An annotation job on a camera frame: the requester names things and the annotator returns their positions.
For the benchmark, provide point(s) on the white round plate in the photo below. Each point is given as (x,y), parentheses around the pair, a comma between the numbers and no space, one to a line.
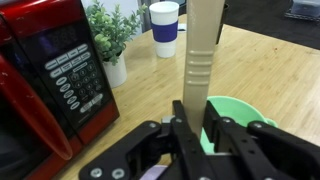
(154,172)

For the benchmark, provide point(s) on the white cup blue band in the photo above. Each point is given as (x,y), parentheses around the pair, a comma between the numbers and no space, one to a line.
(164,25)

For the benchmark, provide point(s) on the light green pot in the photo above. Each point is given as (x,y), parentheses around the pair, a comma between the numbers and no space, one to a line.
(240,111)

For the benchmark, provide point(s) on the white round lid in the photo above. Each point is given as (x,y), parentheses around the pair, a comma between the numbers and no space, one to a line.
(182,27)

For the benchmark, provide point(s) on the red black microwave oven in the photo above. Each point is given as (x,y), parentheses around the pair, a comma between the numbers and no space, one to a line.
(55,96)

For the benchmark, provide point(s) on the beige plastic spoon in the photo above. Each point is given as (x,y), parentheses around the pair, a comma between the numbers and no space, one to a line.
(203,22)

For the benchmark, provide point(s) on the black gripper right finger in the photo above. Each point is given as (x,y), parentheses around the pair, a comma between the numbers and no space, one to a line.
(258,151)

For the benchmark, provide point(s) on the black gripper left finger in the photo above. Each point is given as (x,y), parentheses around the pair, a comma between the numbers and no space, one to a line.
(142,148)

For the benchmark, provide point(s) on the small potted green plant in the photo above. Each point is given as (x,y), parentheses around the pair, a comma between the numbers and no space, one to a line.
(111,31)

